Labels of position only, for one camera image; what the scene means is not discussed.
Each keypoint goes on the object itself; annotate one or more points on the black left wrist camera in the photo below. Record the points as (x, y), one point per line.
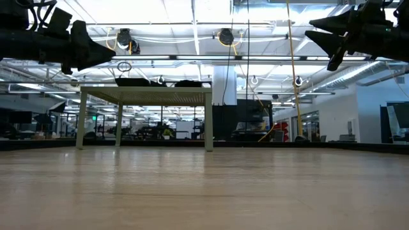
(60, 19)

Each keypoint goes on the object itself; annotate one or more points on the black wall monitor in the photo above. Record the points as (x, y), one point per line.
(396, 116)

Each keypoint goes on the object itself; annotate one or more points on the black mini wavy plate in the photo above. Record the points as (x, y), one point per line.
(131, 79)
(132, 84)

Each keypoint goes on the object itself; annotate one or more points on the black mini square plate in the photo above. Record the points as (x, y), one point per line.
(188, 81)

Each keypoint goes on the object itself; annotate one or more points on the red storage bins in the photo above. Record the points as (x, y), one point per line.
(282, 131)

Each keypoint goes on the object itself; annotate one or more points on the silver ceiling air duct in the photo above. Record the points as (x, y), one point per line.
(348, 76)

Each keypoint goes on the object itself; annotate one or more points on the pale green perforated metal shelf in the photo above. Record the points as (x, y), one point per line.
(143, 96)

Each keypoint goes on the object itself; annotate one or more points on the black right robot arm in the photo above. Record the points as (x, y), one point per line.
(399, 35)

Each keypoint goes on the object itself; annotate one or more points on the small green potted plant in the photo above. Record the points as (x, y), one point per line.
(166, 132)

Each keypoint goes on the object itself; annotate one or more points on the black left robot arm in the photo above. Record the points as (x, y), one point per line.
(25, 48)

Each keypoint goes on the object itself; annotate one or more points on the black monitor on cart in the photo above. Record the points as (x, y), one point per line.
(255, 110)

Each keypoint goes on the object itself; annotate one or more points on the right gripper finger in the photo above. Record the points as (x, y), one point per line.
(338, 24)
(332, 41)

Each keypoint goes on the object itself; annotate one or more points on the long ceiling light strip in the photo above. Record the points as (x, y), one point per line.
(207, 57)

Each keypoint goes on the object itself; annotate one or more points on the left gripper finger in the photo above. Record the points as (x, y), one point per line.
(96, 47)
(96, 59)

